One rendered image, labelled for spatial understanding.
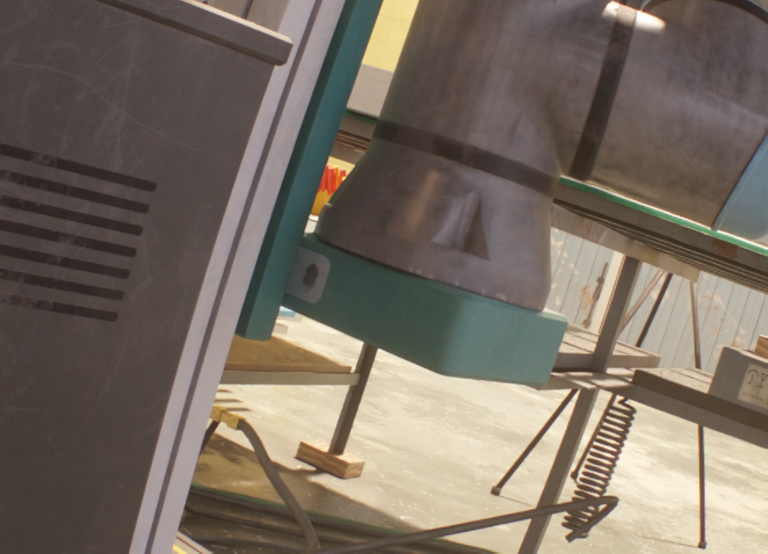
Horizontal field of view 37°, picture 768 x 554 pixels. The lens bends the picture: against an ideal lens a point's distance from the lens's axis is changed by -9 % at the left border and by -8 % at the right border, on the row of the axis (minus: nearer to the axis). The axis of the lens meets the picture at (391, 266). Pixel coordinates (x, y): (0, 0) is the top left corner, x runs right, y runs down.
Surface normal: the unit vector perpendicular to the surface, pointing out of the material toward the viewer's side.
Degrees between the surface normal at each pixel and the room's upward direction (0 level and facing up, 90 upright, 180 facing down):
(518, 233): 70
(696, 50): 53
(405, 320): 90
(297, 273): 90
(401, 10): 90
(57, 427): 90
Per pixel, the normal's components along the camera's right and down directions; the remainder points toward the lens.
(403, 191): -0.34, -0.41
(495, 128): 0.15, 0.12
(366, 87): -0.44, -0.09
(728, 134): -0.14, 0.13
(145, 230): 0.75, 0.29
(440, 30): -0.63, -0.16
